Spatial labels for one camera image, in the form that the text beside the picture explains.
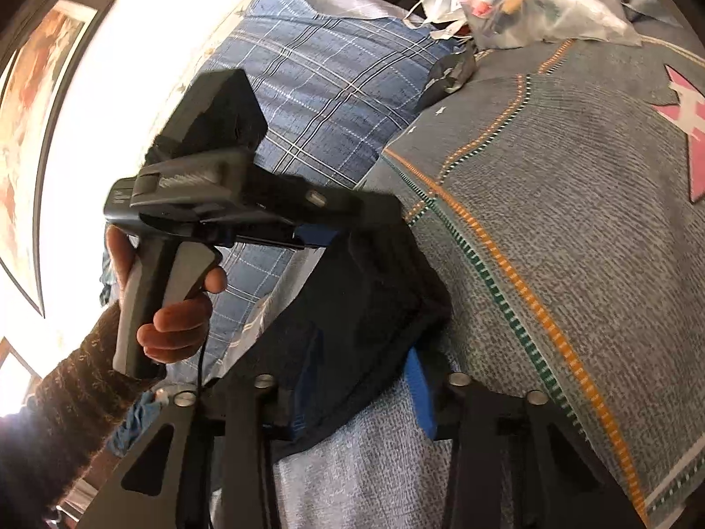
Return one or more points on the framed wall picture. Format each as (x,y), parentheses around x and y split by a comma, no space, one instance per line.
(33,88)

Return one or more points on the clear plastic bag pile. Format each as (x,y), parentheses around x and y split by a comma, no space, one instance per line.
(512,24)

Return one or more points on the blue plaid pillow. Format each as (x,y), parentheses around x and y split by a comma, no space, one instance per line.
(336,80)

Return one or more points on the small dark grey object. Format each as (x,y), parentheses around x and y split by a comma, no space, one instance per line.
(447,76)

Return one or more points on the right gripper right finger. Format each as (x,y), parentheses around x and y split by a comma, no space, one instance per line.
(517,449)

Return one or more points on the left forearm knitted sleeve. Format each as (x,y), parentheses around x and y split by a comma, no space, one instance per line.
(48,445)

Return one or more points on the grey patterned bedspread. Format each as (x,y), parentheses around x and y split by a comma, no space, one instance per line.
(560,196)

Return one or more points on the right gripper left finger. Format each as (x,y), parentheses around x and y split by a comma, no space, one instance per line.
(236,421)

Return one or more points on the black pants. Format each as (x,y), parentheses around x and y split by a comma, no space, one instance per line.
(368,301)

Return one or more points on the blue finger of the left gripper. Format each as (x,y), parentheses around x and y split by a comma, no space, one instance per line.
(315,236)

